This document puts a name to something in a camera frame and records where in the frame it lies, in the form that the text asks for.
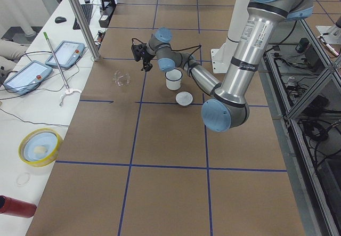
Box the metal rod green tip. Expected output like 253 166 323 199
43 32 70 94

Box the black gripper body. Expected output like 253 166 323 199
142 51 155 65

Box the aluminium frame post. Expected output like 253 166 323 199
68 0 100 61

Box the blue teach pendant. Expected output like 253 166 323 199
54 40 85 70
3 60 52 95

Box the far blue teach pendant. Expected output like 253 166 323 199
54 40 85 70

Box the white enamel mug lid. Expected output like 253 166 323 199
175 91 193 107

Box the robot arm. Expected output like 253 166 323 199
131 0 313 132

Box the white enamel mug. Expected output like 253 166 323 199
165 69 182 91

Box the black computer mouse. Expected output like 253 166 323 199
54 17 67 24

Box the black keyboard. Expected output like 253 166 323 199
72 3 94 30

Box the white plastic hook piece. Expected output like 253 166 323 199
59 88 82 107

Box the clear glass funnel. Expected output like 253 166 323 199
113 70 131 87

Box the yellow tape roll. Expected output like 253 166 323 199
18 128 63 167

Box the red bottle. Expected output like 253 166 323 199
1 196 37 218

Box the near blue teach pendant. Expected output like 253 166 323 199
3 60 52 95

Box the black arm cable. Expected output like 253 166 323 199
170 44 203 71

